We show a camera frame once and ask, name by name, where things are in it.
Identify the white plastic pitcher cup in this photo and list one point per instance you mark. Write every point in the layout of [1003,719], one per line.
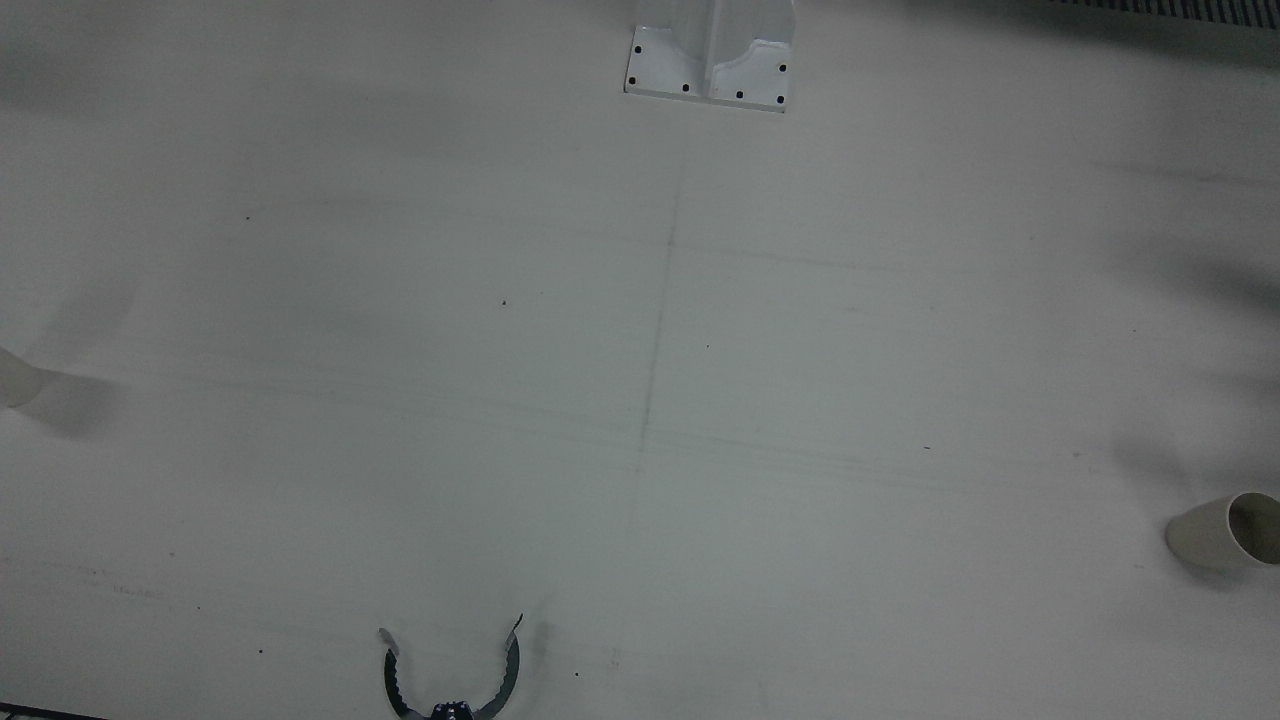
[12,380]

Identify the white metal mounting pedestal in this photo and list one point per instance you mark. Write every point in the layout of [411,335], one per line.
[680,60]

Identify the beige paper cup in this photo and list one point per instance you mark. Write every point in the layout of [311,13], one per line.
[1205,535]

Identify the grey ribbed vent strip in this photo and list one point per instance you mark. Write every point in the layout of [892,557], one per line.
[1160,10]

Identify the metal claw grabber tool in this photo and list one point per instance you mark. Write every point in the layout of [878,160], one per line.
[390,680]

